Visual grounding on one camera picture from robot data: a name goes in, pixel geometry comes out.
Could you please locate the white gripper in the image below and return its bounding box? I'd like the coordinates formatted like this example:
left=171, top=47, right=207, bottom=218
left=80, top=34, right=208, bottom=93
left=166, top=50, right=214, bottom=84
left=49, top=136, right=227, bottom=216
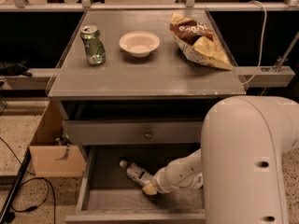
left=142, top=168, right=173, bottom=195

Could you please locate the cardboard box on floor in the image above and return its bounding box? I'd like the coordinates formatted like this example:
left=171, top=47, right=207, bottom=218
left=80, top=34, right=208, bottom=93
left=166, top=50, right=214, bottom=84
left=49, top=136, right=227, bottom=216
left=29, top=102, right=85, bottom=177

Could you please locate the open grey lower drawer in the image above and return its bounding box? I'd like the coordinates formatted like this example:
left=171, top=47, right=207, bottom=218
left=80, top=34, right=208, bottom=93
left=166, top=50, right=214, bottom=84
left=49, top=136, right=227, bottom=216
left=65, top=144, right=206, bottom=224

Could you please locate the crushed green soda can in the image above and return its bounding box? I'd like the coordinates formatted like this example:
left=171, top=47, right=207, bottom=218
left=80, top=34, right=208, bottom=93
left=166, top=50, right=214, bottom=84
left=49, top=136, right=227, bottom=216
left=80, top=25, right=106, bottom=66

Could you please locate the white paper bowl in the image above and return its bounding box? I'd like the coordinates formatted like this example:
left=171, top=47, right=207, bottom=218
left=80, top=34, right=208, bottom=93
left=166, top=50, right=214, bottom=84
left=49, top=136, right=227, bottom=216
left=119, top=31, right=160, bottom=58

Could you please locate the brown yellow chip bag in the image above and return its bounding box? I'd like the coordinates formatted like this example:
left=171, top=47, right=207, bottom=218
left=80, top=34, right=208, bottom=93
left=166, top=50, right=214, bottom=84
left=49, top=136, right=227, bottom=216
left=170, top=13, right=233, bottom=70

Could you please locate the grey wooden drawer cabinet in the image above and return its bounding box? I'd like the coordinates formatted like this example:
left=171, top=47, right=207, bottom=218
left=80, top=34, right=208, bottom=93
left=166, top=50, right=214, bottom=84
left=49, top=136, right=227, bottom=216
left=45, top=8, right=247, bottom=224

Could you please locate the clear plastic water bottle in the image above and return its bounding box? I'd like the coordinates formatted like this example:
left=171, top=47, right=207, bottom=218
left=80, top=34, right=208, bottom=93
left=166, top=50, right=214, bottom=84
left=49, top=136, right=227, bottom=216
left=120, top=160, right=153, bottom=187

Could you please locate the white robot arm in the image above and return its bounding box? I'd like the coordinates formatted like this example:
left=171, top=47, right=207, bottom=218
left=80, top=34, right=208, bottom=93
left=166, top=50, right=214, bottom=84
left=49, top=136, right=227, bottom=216
left=152, top=96, right=299, bottom=224

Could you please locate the white hanging cable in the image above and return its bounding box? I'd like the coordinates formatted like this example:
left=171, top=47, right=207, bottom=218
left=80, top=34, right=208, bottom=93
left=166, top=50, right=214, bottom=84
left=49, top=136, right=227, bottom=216
left=241, top=0, right=269, bottom=86

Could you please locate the black floor cable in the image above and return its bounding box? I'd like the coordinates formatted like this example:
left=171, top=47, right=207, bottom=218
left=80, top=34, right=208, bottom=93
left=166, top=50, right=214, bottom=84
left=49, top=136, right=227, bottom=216
left=0, top=136, right=57, bottom=224

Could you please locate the closed grey drawer with knob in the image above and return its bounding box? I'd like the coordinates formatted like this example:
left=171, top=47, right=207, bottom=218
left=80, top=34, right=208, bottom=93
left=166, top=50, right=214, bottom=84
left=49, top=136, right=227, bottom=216
left=63, top=120, right=203, bottom=146

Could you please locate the black object on ledge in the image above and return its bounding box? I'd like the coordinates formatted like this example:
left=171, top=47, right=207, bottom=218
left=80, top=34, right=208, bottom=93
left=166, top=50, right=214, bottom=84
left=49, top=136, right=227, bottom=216
left=0, top=61, right=33, bottom=77

